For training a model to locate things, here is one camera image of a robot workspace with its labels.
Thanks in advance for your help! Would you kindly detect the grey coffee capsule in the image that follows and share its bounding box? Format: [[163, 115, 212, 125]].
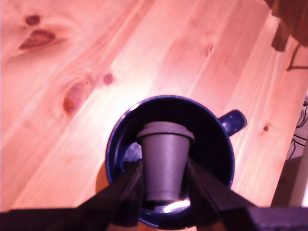
[[136, 122, 196, 202]]

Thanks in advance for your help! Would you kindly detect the dark blue printed mug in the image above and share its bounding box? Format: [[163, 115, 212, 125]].
[[105, 95, 248, 229]]

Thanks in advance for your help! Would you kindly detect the white black patterned fabric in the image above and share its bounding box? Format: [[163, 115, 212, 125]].
[[290, 95, 308, 161]]

